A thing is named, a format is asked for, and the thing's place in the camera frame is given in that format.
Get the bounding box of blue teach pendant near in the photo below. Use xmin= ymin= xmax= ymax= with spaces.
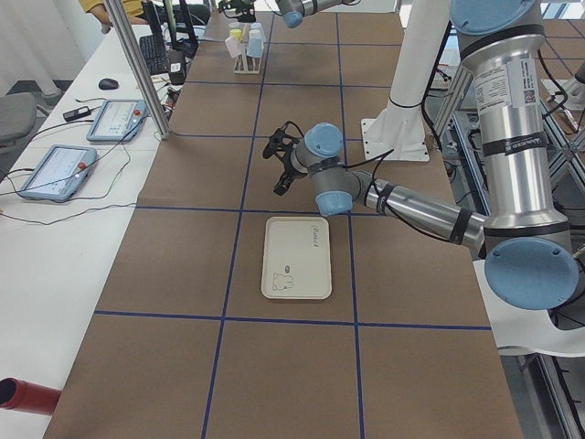
xmin=17 ymin=145 xmax=98 ymax=202

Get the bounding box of blue cup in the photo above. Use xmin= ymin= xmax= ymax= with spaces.
xmin=247 ymin=35 xmax=264 ymax=59

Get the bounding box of blue teach pendant far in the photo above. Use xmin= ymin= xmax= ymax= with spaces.
xmin=86 ymin=100 xmax=148 ymax=143

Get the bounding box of black monitor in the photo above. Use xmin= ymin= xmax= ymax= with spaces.
xmin=142 ymin=1 xmax=198 ymax=59

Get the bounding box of grey office chair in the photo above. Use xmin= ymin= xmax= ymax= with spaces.
xmin=1 ymin=92 xmax=37 ymax=146

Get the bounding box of person in yellow shirt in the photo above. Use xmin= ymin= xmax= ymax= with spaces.
xmin=80 ymin=0 xmax=145 ymax=27

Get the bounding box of grey aluminium post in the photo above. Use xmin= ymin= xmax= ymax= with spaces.
xmin=104 ymin=0 xmax=170 ymax=139

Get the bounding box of black computer mouse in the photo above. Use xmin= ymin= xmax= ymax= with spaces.
xmin=98 ymin=78 xmax=119 ymax=91

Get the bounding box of black keyboard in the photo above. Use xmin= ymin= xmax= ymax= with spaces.
xmin=139 ymin=35 xmax=168 ymax=75

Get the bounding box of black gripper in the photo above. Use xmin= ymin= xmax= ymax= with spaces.
xmin=218 ymin=0 xmax=255 ymax=23
xmin=262 ymin=128 xmax=306 ymax=196

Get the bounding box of white wire cup rack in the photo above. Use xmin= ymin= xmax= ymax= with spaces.
xmin=234 ymin=23 xmax=262 ymax=74

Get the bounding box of white chair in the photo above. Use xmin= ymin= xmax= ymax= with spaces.
xmin=473 ymin=261 xmax=584 ymax=358

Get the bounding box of pale green plastic cup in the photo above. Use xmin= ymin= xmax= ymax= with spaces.
xmin=250 ymin=22 xmax=265 ymax=38

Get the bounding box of red cylinder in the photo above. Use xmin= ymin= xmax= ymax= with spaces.
xmin=1 ymin=378 xmax=61 ymax=415

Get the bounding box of yellow plastic cup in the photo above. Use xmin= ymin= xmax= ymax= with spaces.
xmin=229 ymin=28 xmax=242 ymax=41

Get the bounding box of cream plastic tray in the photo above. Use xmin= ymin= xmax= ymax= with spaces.
xmin=261 ymin=217 xmax=332 ymax=300

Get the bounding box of pink plastic cup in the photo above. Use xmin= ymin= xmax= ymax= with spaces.
xmin=225 ymin=36 xmax=242 ymax=59

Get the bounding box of blue teach pendant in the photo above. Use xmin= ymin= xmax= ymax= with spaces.
xmin=86 ymin=100 xmax=148 ymax=143
xmin=17 ymin=145 xmax=98 ymax=202

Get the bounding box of black power adapter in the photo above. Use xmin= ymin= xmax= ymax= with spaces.
xmin=62 ymin=106 xmax=92 ymax=123

